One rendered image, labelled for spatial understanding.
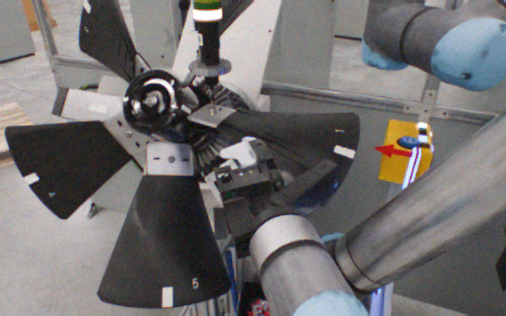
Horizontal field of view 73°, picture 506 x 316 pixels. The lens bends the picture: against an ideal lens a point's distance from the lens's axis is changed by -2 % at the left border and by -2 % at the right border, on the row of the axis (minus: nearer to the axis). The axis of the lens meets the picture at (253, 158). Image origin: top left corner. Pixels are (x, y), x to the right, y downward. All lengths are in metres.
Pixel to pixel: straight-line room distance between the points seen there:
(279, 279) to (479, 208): 0.18
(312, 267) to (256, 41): 0.70
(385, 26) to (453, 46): 0.12
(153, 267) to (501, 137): 0.53
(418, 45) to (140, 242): 0.51
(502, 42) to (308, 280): 0.31
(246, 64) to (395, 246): 0.65
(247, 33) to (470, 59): 0.64
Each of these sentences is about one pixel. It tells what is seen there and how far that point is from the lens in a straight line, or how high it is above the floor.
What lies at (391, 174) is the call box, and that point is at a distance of 0.86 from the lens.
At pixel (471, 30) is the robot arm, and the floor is 1.38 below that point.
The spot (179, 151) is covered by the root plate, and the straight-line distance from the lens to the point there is 0.68.
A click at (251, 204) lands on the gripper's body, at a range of 0.42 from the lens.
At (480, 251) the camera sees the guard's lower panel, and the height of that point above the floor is 0.43.
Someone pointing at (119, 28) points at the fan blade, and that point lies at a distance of 0.78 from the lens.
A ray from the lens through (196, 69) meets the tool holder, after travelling 0.59.
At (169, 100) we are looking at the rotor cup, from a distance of 0.63.
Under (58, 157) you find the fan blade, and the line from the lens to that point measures 0.80.
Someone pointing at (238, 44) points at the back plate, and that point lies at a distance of 0.95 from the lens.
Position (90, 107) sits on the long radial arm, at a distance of 0.95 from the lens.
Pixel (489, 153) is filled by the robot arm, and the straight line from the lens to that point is 0.34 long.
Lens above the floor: 1.46
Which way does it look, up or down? 32 degrees down
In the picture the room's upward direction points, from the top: straight up
